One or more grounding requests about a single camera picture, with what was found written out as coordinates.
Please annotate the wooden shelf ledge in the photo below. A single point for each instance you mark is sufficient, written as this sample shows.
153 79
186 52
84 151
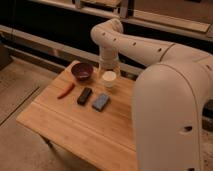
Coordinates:
191 18

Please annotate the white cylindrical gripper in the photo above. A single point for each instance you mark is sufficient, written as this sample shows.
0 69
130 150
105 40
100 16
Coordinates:
108 61

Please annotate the white ceramic cup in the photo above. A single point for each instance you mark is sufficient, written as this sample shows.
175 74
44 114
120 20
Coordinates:
108 78

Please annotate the metal floor rail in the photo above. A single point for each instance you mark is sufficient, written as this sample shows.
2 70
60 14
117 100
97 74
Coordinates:
45 46

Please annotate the wooden table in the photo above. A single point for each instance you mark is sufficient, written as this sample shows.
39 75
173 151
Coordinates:
104 139

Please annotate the dark red bowl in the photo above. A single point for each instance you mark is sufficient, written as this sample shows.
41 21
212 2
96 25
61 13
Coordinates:
82 71

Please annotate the blue sponge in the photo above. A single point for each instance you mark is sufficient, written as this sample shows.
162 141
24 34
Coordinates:
100 102

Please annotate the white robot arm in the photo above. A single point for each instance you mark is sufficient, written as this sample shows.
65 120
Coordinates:
168 97

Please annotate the black rectangular block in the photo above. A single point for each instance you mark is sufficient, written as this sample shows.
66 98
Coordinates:
84 96

